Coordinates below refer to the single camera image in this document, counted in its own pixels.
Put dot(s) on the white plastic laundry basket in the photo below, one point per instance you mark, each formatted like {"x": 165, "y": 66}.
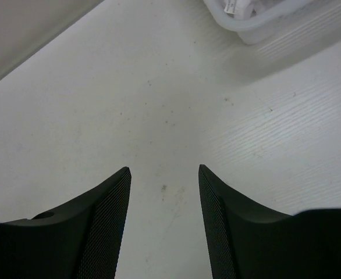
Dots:
{"x": 256, "y": 21}

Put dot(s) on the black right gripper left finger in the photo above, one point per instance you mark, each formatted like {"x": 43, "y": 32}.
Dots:
{"x": 78, "y": 239}

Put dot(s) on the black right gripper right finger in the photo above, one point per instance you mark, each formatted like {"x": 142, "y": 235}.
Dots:
{"x": 246, "y": 239}

